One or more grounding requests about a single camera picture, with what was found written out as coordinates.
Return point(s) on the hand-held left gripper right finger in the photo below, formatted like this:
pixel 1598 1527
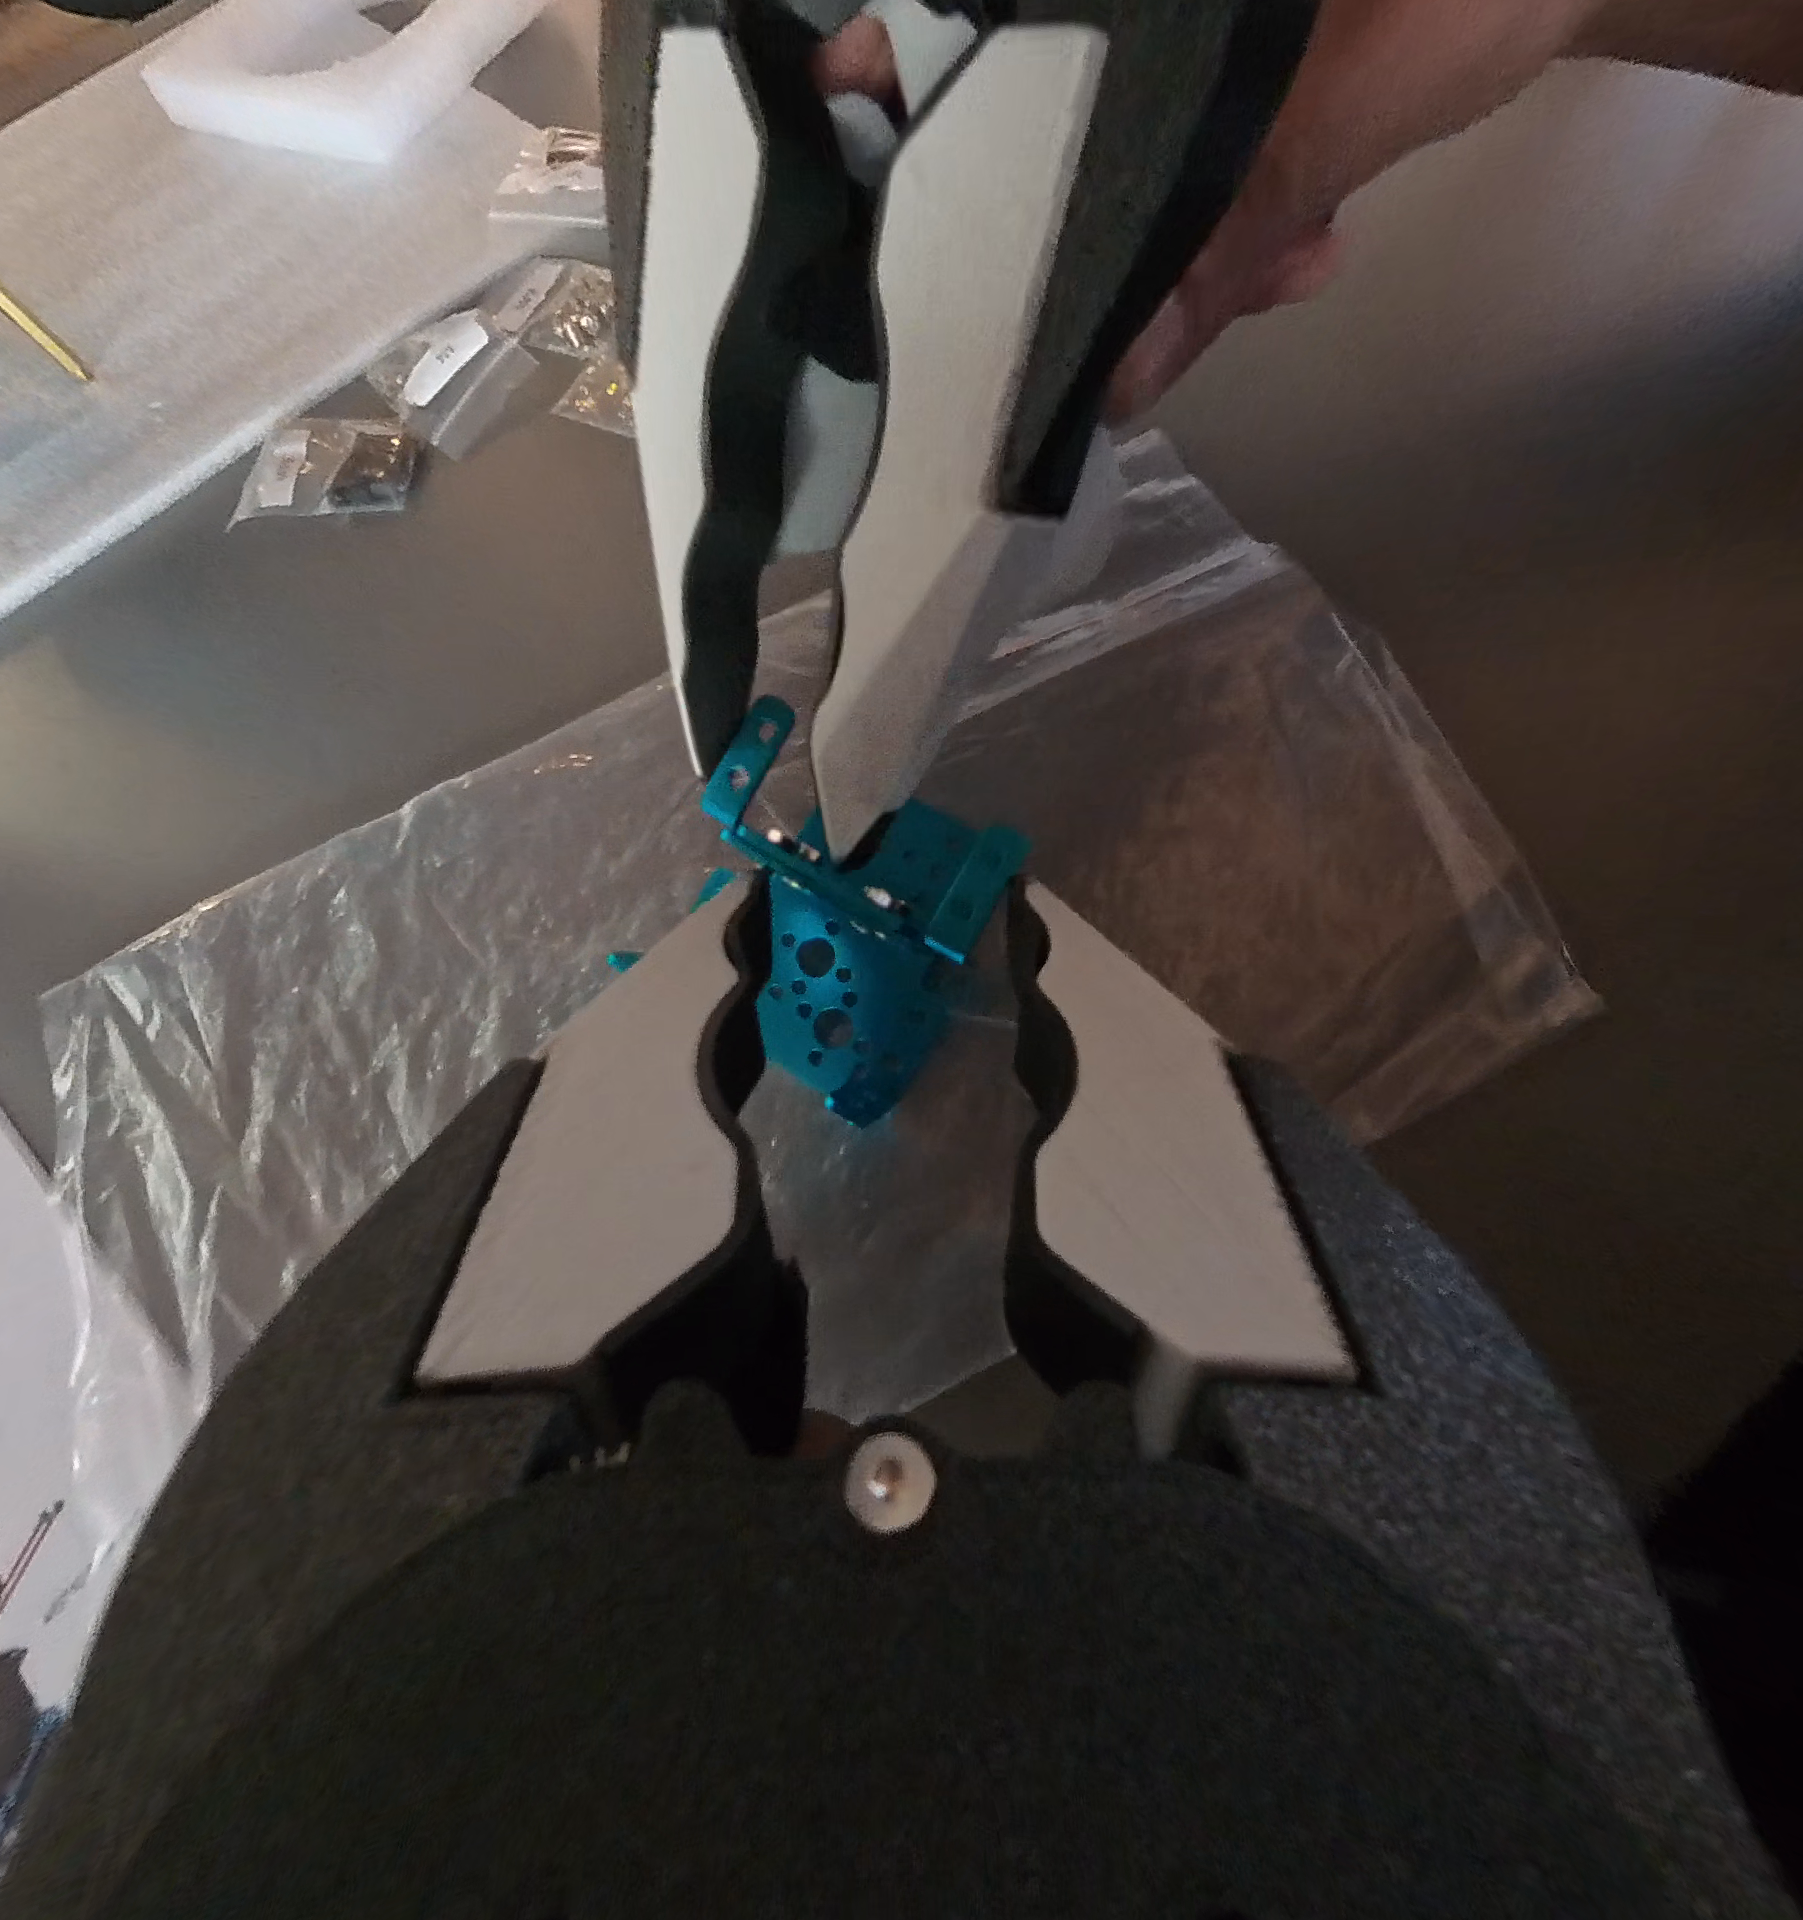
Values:
pixel 1202 1201

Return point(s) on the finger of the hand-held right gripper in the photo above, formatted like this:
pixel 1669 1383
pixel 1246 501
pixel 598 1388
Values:
pixel 684 302
pixel 960 302

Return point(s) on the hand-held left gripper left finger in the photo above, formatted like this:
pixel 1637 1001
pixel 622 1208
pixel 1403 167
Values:
pixel 587 1201

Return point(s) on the blue metal bracket assembly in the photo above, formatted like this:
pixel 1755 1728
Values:
pixel 825 1005

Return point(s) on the person's right hand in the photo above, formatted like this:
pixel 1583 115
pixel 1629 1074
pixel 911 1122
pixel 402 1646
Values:
pixel 1291 196

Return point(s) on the clear plastic bag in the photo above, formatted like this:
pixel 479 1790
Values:
pixel 389 974

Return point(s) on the pile of small screw bags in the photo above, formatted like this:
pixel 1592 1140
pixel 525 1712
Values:
pixel 376 467

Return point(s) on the white foam strip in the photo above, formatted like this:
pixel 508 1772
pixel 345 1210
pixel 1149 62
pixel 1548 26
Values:
pixel 330 106

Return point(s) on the white foam sheet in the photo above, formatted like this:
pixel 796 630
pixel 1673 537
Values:
pixel 166 302

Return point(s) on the open instruction manual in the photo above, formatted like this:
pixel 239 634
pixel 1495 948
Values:
pixel 0 1351

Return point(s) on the brass rod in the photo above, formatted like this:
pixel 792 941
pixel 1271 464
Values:
pixel 23 315

